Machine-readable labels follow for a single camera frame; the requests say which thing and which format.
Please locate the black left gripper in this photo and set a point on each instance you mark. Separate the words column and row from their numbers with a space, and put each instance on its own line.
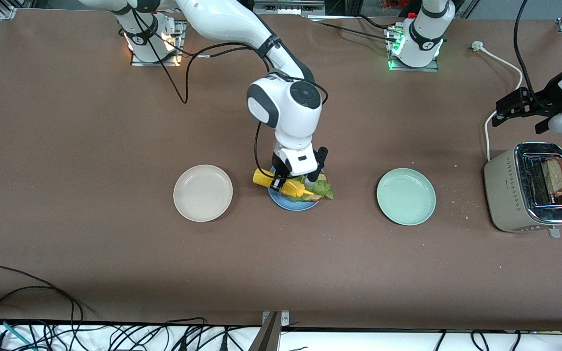
column 540, row 104

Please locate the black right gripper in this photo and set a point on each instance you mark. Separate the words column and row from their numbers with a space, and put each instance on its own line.
column 278, row 164

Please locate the yellow mustard squeeze bottle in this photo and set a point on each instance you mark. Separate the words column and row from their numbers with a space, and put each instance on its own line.
column 261, row 178

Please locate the brown bread slice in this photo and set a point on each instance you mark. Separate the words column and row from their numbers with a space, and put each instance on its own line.
column 556, row 176
column 294, row 198

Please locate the green lettuce leaf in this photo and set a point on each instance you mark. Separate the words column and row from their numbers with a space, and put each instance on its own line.
column 325, row 189

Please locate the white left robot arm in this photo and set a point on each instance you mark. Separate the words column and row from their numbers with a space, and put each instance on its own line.
column 425, row 39

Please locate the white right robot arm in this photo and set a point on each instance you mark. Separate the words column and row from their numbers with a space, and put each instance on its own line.
column 291, row 112

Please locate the blue plate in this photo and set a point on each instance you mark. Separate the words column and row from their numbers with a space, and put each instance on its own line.
column 291, row 205

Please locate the beige plate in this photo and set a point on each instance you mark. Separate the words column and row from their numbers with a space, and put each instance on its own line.
column 203, row 193

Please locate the pale green plate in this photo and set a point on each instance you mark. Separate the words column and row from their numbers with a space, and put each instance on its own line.
column 406, row 196

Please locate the beige chrome toaster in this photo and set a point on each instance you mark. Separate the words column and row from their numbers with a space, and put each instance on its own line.
column 503, row 195

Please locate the grey metal bar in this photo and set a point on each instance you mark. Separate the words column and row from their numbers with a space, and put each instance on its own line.
column 267, row 336

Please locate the red snack packet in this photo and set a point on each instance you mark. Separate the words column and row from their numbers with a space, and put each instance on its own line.
column 398, row 4

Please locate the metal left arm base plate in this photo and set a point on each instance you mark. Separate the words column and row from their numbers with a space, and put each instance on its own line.
column 415, row 69

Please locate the small metal bracket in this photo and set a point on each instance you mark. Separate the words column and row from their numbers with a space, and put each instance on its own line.
column 285, row 319

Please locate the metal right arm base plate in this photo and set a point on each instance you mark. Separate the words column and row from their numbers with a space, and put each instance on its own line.
column 182, row 44

